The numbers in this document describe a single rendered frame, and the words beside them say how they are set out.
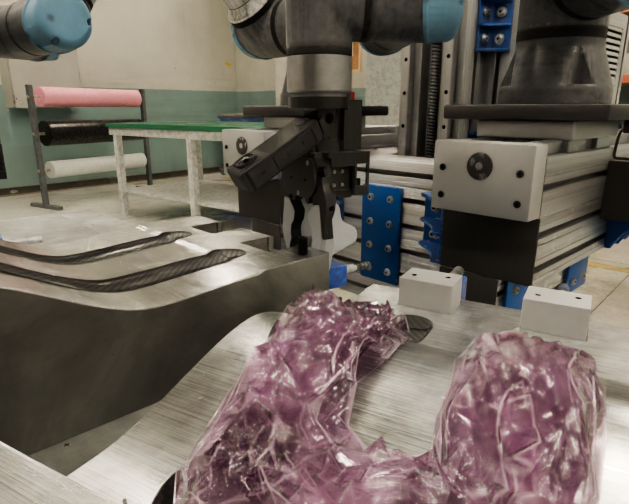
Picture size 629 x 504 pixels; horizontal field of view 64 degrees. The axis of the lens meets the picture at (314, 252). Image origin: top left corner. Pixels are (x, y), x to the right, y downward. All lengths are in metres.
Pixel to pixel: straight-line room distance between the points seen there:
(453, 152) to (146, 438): 0.52
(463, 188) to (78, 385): 0.49
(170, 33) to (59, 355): 7.92
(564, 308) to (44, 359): 0.39
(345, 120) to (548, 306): 0.31
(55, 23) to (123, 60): 7.05
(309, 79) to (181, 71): 7.71
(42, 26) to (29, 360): 0.48
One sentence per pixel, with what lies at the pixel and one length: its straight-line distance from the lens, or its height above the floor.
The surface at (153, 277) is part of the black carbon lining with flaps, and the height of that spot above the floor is 0.88.
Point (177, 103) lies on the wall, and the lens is 8.20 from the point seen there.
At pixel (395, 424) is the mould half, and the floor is 0.89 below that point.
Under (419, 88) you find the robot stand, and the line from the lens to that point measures 1.02.
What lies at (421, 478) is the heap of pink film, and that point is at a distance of 0.20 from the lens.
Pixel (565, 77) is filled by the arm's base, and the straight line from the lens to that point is 0.77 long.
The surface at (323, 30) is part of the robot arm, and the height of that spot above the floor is 1.11.
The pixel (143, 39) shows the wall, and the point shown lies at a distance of 8.00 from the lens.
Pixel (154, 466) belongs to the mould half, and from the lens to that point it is 0.27.
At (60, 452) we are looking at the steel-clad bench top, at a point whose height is 0.80.
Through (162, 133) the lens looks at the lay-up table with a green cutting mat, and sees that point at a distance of 4.64.
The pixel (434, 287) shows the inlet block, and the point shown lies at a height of 0.88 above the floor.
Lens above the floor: 1.03
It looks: 16 degrees down
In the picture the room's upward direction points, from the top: straight up
